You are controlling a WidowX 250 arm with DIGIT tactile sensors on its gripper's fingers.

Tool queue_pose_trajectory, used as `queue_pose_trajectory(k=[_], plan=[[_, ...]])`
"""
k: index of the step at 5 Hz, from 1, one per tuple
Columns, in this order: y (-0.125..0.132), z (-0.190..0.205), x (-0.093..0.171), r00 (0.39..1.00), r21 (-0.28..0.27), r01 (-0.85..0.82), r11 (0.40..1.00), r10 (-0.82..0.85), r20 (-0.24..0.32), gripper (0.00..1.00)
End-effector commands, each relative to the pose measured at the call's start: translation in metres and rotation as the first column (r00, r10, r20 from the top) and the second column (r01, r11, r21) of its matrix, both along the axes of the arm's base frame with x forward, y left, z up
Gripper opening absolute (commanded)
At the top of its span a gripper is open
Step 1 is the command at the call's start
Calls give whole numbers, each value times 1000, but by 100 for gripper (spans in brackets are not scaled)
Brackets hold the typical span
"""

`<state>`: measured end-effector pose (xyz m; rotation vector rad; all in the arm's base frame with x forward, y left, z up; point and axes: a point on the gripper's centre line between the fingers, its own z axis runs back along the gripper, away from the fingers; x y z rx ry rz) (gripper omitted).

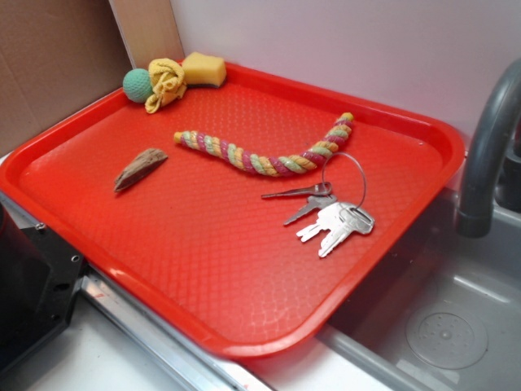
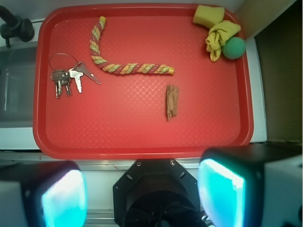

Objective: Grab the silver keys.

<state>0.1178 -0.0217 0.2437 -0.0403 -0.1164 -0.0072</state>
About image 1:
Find yellow sponge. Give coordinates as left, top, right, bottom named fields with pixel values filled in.
left=182, top=52, right=227, bottom=88

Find yellow crumpled cloth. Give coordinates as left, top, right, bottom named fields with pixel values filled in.
left=145, top=58, right=187, bottom=114

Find red plastic tray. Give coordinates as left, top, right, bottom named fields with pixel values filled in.
left=1, top=64, right=465, bottom=359

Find multicolour twisted rope toy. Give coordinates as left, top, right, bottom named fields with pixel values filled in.
left=173, top=112, right=354, bottom=178

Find grey sink basin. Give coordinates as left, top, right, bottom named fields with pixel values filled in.
left=318, top=191, right=520, bottom=390

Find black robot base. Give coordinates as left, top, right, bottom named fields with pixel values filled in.
left=1, top=207, right=85, bottom=376

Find silver keys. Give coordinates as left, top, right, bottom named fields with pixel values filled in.
left=260, top=152, right=376, bottom=259

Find grey faucet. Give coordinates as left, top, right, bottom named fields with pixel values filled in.
left=454, top=59, right=520, bottom=238

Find green textured ball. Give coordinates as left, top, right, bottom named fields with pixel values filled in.
left=122, top=68, right=153, bottom=103

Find silver metal rail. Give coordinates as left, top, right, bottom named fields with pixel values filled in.
left=1, top=195, right=269, bottom=390

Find brown cardboard panel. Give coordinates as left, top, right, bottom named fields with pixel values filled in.
left=1, top=1, right=131, bottom=155

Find brown wood piece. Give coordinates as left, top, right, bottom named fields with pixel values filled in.
left=113, top=148, right=168, bottom=192

